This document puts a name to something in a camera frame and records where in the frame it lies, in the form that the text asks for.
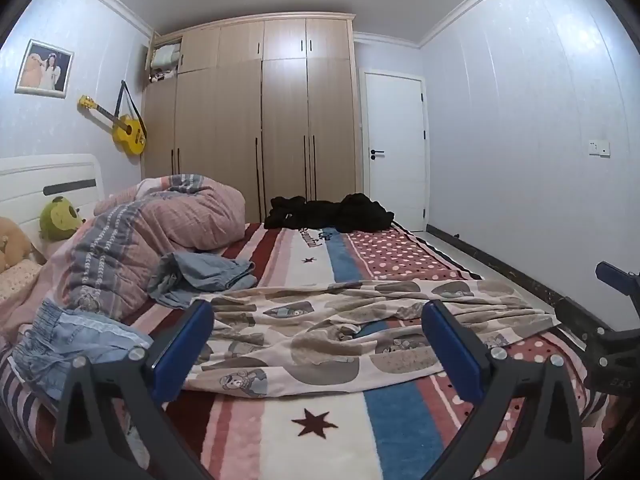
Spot wooden wardrobe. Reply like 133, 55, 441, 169
141, 12, 362, 223

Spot cream pillow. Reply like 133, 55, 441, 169
0, 260, 46, 303

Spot light blue drawstring pants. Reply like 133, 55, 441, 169
11, 299, 155, 401

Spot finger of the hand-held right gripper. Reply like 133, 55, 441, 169
554, 296, 640, 357
595, 261, 640, 306

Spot black guitar strap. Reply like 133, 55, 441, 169
112, 80, 146, 133

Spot green plush toy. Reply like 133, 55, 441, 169
39, 196, 86, 243

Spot blue-grey pants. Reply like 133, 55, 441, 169
148, 251, 257, 309

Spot yellow guitar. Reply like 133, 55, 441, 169
77, 95, 147, 156

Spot folded bedding in wardrobe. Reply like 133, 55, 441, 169
148, 44, 181, 83

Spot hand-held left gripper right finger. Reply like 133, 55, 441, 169
421, 300, 586, 480

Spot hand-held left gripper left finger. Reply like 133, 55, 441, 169
52, 300, 216, 480

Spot brown plush toy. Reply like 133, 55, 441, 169
0, 216, 33, 271

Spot white door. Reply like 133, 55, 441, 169
361, 71, 430, 233

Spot black clothes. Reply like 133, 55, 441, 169
264, 193, 396, 234

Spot framed wall photo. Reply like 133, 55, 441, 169
15, 39, 75, 97

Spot striped printed blanket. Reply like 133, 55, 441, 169
0, 220, 621, 480

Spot beige bear print pants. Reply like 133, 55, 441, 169
182, 279, 558, 400

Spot pink and grey quilt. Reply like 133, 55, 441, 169
0, 174, 247, 341

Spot white headboard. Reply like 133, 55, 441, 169
0, 154, 105, 241

